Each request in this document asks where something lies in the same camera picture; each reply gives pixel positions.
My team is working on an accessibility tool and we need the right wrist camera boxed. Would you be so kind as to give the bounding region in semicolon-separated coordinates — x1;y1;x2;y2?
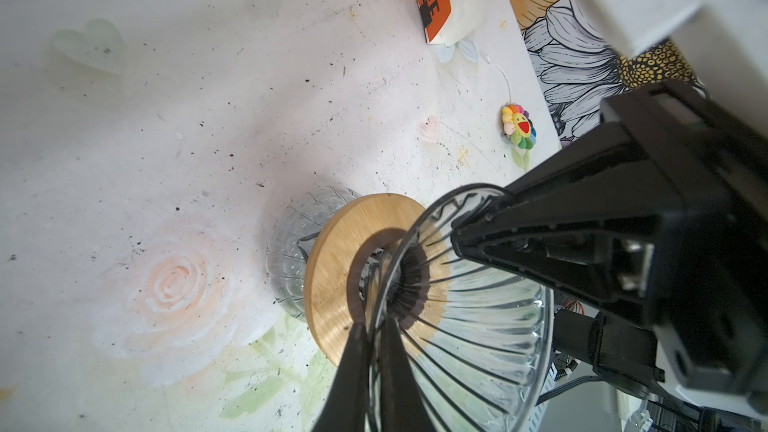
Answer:
576;0;767;134

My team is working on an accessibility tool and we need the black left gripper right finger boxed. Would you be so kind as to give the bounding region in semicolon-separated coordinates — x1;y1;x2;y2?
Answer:
379;317;435;432

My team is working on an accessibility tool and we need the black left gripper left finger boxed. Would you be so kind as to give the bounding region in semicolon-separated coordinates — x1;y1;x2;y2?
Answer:
313;322;371;432

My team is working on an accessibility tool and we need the colourful small toy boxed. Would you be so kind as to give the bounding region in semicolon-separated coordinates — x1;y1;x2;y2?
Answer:
501;104;537;152

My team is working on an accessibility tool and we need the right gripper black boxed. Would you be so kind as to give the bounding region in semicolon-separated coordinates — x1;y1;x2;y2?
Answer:
452;82;767;396

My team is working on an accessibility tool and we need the grey ribbed glass pitcher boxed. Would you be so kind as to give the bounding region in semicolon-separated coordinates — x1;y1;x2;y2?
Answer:
266;186;360;321

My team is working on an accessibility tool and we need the grey ribbed glass dripper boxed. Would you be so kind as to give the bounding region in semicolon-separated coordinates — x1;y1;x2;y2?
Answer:
366;184;553;431

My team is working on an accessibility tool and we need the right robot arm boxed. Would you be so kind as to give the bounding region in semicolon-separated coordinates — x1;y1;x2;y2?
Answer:
451;80;767;419

